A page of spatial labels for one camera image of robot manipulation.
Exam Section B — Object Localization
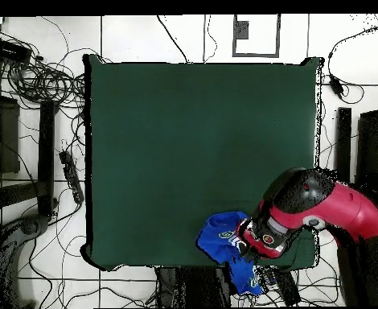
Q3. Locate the dark green table cloth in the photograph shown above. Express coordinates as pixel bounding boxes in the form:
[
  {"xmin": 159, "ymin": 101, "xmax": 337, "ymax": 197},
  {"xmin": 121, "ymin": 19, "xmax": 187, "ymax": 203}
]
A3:
[{"xmin": 80, "ymin": 52, "xmax": 325, "ymax": 271}]

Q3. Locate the black rectangular device box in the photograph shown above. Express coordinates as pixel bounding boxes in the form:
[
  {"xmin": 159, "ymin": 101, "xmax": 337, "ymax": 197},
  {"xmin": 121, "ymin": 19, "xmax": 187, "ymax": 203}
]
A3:
[{"xmin": 0, "ymin": 37, "xmax": 33, "ymax": 64}]

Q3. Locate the black power adapter with cable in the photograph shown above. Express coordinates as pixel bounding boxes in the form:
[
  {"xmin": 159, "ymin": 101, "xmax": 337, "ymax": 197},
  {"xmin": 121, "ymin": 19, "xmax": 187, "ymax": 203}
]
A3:
[{"xmin": 327, "ymin": 22, "xmax": 378, "ymax": 105}]

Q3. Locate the black metal stand frame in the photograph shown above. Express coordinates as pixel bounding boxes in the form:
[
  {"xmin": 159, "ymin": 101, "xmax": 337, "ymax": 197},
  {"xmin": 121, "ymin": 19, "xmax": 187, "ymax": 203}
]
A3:
[
  {"xmin": 332, "ymin": 81, "xmax": 378, "ymax": 194},
  {"xmin": 0, "ymin": 72, "xmax": 60, "ymax": 226}
]

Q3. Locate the long black floor cable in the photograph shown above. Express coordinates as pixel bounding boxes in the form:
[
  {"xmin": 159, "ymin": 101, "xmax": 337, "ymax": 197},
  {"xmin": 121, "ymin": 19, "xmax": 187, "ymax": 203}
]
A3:
[{"xmin": 156, "ymin": 14, "xmax": 190, "ymax": 64}]

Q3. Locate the tangled black cable bundle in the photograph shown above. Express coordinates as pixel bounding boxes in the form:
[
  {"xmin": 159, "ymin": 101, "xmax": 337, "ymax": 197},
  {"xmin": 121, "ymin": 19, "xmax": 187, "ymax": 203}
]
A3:
[{"xmin": 0, "ymin": 25, "xmax": 88, "ymax": 110}]

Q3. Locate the black power strip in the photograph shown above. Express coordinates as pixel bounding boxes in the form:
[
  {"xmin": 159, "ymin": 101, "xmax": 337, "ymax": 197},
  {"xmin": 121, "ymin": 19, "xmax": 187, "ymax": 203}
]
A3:
[
  {"xmin": 265, "ymin": 266, "xmax": 302, "ymax": 307},
  {"xmin": 58, "ymin": 150, "xmax": 85, "ymax": 205}
]

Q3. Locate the grey curved stand base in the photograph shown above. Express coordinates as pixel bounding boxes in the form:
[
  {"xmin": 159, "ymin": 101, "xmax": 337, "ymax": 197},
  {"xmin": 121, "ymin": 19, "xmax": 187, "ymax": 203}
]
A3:
[{"xmin": 0, "ymin": 213, "xmax": 50, "ymax": 308}]

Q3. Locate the blue printed T-shirt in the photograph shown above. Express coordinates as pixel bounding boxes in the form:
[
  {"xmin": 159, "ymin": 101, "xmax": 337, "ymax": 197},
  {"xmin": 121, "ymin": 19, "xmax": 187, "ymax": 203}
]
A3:
[{"xmin": 195, "ymin": 210, "xmax": 264, "ymax": 296}]

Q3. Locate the grey square floor hatch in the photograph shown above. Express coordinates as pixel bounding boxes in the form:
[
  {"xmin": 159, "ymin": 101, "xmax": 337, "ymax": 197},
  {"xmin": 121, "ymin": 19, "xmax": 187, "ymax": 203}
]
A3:
[{"xmin": 231, "ymin": 14, "xmax": 281, "ymax": 58}]

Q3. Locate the thin black floor cable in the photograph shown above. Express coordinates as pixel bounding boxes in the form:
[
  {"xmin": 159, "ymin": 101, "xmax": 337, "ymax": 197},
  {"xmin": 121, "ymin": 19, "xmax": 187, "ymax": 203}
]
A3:
[{"xmin": 203, "ymin": 14, "xmax": 218, "ymax": 64}]

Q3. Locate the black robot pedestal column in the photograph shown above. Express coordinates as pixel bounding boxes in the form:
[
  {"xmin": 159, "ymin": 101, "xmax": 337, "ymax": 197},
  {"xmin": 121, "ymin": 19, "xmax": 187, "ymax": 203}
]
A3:
[{"xmin": 154, "ymin": 266, "xmax": 238, "ymax": 308}]

